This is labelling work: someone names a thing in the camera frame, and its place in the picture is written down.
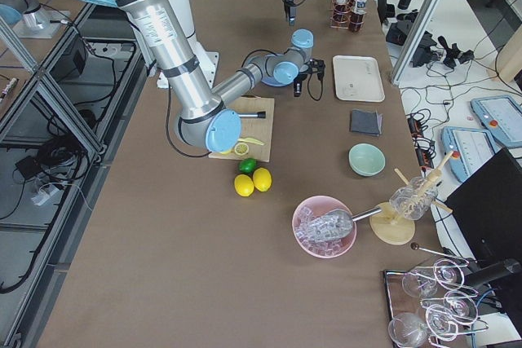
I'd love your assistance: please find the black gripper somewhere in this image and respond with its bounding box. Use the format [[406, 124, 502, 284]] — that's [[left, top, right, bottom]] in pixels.
[[293, 77, 304, 97]]

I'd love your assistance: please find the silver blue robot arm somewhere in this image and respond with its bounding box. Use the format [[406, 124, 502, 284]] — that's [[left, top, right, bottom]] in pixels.
[[81, 0, 313, 152]]

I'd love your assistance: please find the wooden cutting board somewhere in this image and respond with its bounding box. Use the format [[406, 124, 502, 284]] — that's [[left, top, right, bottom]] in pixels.
[[209, 96, 275, 162]]

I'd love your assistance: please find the beige rectangular tray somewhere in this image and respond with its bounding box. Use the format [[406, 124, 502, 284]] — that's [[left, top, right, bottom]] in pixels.
[[333, 55, 385, 103]]

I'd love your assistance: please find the lemon peel wedge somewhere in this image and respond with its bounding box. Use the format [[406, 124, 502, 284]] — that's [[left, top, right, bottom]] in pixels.
[[238, 137, 265, 146]]

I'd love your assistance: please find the dark grey folded cloth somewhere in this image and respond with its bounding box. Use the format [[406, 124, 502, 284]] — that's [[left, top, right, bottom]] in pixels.
[[350, 109, 383, 136]]

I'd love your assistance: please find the dark drink bottle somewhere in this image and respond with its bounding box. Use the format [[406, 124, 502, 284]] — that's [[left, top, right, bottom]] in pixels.
[[349, 0, 367, 33], [332, 0, 350, 29]]

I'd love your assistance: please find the halved lemon slice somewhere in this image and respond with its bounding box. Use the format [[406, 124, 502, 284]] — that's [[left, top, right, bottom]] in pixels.
[[233, 142, 250, 156]]

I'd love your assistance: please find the green lime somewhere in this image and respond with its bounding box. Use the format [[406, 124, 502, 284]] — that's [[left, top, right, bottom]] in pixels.
[[238, 158, 257, 174]]

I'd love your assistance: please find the mint green bowl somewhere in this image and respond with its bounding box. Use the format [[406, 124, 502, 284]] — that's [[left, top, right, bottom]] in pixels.
[[348, 143, 386, 177]]

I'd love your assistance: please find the black stand equipment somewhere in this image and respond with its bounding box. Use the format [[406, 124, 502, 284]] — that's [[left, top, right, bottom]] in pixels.
[[377, 0, 441, 68]]

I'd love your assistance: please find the pink bowl with ice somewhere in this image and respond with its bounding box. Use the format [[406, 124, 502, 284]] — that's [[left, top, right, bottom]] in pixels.
[[291, 196, 357, 258]]

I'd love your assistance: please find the metal ice scoop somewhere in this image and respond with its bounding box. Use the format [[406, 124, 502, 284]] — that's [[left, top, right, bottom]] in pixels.
[[308, 207, 382, 242]]

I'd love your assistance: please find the clear glass mug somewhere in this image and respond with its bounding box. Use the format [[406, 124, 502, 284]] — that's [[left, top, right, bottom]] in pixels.
[[389, 177, 438, 221]]

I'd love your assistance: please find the wooden mug tree stand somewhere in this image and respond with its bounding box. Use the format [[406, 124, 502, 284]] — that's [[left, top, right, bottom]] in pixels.
[[369, 151, 460, 245]]

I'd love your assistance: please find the blue teach pendant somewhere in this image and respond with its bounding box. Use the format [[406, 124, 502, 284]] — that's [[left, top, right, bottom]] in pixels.
[[440, 126, 500, 183], [471, 95, 522, 148]]

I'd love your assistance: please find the black monitor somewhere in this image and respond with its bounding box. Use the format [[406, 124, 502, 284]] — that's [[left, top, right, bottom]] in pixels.
[[446, 148, 521, 265]]

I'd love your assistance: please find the wine glass rack tray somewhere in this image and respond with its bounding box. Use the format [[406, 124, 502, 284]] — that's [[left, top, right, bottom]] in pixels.
[[383, 256, 489, 347]]

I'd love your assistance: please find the knife with black handle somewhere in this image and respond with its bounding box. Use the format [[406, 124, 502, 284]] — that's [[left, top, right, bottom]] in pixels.
[[238, 111, 267, 119]]

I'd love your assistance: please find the copper wire bottle rack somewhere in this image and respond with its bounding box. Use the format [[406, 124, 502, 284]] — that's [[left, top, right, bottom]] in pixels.
[[330, 0, 367, 33]]

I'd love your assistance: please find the aluminium frame post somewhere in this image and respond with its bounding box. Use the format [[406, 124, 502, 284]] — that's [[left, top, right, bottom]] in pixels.
[[391, 0, 440, 86]]

